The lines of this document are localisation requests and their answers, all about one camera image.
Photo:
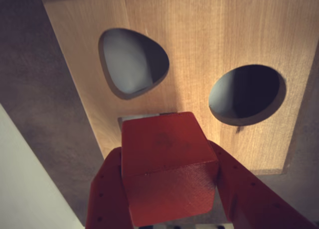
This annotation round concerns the red wooden cube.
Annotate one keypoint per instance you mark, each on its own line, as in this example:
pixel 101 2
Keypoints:
pixel 169 169

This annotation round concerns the wooden shape sorter box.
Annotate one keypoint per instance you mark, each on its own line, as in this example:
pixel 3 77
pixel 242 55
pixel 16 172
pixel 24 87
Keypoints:
pixel 199 52

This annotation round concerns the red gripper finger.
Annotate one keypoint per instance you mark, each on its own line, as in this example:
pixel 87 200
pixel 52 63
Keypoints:
pixel 107 189
pixel 249 194

